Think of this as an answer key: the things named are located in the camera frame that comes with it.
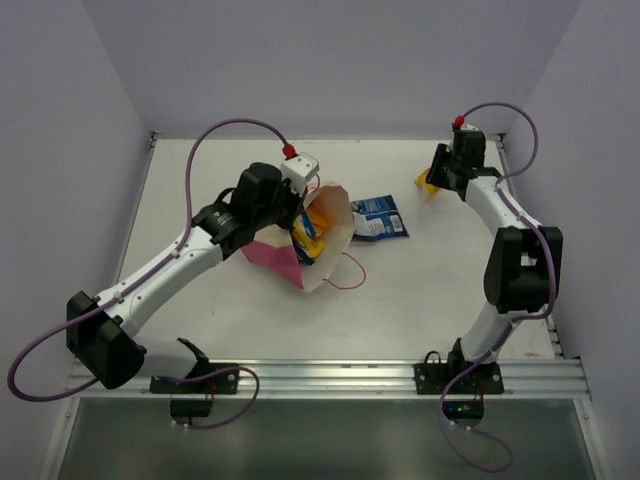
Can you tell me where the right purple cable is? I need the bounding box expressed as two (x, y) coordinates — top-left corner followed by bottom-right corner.
(437, 101), (557, 474)

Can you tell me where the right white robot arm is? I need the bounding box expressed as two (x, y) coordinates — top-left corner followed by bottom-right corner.
(427, 124), (564, 393)

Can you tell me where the yellow snack bar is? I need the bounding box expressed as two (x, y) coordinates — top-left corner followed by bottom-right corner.
(414, 168), (440, 201)
(291, 206), (329, 265)

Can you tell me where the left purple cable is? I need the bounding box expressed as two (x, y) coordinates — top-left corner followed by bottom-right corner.
(6, 118), (299, 431)

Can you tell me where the aluminium front rail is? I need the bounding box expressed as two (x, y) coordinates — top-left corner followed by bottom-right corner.
(63, 357), (586, 400)

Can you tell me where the purple cable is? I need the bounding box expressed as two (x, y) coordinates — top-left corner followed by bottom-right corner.
(6, 118), (299, 431)
(437, 101), (557, 474)

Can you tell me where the pink and cream paper bag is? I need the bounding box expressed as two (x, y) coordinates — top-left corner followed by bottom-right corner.
(241, 182), (355, 293)

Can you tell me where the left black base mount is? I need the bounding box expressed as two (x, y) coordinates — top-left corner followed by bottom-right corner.
(141, 338), (240, 395)

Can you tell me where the dark blue chips bag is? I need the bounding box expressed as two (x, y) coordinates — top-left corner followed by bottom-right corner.
(351, 195), (409, 242)

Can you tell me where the black controller box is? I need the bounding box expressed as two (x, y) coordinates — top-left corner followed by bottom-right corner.
(169, 399), (213, 423)
(442, 398), (485, 422)

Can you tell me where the right black controller box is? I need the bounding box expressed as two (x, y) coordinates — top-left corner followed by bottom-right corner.
(442, 398), (485, 422)

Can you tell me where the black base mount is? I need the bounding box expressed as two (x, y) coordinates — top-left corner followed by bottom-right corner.
(413, 351), (505, 395)
(141, 338), (240, 395)

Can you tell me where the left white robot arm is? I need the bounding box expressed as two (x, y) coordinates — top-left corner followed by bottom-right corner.
(67, 154), (319, 393)

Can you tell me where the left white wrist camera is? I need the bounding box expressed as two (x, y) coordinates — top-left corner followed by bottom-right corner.
(280, 153), (319, 197)

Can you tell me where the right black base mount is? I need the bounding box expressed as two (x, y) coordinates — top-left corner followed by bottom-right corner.
(413, 351), (505, 395)

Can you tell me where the left black controller box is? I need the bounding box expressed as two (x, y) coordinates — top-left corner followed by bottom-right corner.
(169, 399), (213, 423)

